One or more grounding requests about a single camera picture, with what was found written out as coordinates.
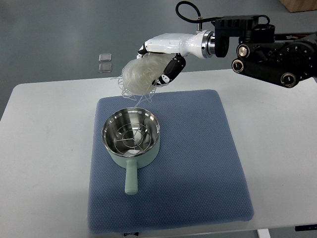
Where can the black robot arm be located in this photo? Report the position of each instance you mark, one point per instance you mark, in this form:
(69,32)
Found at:
(280,59)

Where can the white vermicelli noodle nest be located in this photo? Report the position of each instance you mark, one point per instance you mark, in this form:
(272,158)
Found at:
(139,78)

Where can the black table label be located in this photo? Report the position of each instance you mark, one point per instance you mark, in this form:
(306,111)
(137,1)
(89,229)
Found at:
(312,227)

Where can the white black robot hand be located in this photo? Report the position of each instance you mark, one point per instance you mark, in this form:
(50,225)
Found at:
(201,45)

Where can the blue quilted mat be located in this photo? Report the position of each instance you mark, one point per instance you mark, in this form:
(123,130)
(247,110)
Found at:
(196,178)

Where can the wire steaming rack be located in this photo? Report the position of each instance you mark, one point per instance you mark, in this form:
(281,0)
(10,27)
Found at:
(131,140)

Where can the white table leg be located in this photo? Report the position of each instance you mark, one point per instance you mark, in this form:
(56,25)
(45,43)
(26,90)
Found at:
(263,233)

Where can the upper metal floor plate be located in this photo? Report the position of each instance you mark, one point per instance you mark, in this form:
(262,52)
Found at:
(105,57)

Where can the mint green steel pot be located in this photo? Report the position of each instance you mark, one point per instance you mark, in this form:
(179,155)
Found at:
(133,163)

